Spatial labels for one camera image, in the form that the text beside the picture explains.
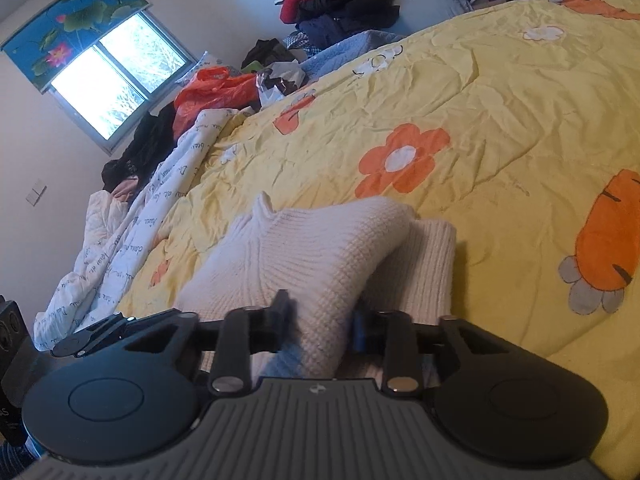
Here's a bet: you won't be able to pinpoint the white wall switch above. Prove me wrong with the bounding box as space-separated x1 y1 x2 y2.
26 180 47 207

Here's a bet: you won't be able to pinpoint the yellow carrot print bedspread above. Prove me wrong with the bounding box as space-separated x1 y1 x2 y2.
119 0 639 479

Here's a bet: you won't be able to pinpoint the white knit sweater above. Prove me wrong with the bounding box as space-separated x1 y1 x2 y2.
174 193 457 380

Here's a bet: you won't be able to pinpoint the orange plastic bag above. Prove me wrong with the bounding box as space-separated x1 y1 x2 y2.
172 66 258 140

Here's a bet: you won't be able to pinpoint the black clothes by window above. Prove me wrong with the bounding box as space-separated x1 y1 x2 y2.
101 103 176 192

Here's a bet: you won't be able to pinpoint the window with metal frame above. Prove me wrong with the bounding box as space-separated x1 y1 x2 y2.
50 11 195 154

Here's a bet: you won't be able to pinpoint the navy garment on pile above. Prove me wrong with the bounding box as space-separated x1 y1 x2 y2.
295 0 400 50

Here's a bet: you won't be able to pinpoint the grey patterned plastic bag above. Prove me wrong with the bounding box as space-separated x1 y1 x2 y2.
256 62 307 108

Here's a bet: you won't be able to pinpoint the white script print quilt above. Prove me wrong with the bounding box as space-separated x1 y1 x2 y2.
32 108 247 351

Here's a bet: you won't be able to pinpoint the black garment on pile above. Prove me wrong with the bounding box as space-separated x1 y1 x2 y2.
241 38 297 74

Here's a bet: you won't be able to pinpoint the lotus print roller blind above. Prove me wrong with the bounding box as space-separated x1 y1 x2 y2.
1 0 150 92

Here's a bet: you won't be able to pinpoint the light blue knit blanket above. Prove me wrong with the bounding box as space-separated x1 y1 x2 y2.
300 30 402 81

